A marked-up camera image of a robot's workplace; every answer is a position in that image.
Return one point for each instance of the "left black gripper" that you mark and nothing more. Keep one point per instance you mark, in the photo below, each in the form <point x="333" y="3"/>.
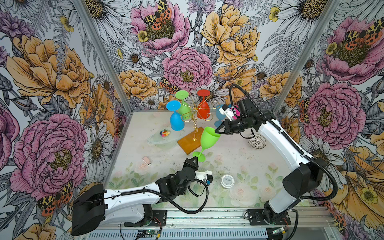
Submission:
<point x="188" y="162"/>

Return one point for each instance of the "clear dish with candies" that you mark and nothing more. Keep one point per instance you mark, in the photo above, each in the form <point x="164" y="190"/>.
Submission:
<point x="165" y="136"/>

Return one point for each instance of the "cyan wine glass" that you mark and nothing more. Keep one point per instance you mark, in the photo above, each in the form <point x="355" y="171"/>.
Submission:
<point x="177" y="124"/>

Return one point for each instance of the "orange wooden rack base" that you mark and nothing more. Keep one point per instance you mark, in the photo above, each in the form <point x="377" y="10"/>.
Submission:
<point x="191" y="141"/>

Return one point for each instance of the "white mesh sink strainer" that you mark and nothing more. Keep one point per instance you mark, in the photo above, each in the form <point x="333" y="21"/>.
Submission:
<point x="257" y="142"/>

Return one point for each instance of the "green wine glass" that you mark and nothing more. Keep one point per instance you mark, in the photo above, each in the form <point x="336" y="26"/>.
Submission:
<point x="208" y="139"/>
<point x="185" y="109"/>

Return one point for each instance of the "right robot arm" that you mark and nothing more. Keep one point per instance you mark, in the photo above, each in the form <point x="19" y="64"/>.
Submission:
<point x="306" y="171"/>

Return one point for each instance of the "aluminium front rail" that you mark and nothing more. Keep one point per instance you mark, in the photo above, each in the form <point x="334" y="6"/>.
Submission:
<point x="312" y="223"/>

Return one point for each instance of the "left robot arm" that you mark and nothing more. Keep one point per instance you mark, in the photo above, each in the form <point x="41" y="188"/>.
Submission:
<point x="98" y="206"/>

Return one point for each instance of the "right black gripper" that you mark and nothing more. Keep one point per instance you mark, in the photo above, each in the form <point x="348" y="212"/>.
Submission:
<point x="227" y="126"/>

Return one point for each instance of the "gold wire glass rack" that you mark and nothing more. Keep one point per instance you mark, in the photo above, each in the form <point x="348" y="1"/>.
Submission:
<point x="194" y="110"/>

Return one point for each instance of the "magenta wine glass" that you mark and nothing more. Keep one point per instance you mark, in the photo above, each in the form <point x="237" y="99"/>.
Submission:
<point x="236" y="112"/>

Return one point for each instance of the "white round jar lid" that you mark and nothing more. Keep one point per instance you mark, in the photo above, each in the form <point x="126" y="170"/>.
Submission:
<point x="227" y="181"/>

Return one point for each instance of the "red wine glass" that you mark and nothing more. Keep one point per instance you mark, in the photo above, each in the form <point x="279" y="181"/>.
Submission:
<point x="203" y="107"/>

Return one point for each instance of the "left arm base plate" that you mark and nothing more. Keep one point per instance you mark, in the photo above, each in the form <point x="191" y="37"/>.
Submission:
<point x="158" y="218"/>

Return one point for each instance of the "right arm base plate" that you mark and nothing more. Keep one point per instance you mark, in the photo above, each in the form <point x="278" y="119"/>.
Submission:
<point x="263" y="217"/>

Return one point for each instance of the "small pink white object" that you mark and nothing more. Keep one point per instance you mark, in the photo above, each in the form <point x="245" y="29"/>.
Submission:
<point x="147" y="160"/>

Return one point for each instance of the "light blue wine glass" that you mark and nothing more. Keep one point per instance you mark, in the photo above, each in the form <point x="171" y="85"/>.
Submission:
<point x="220" y="115"/>

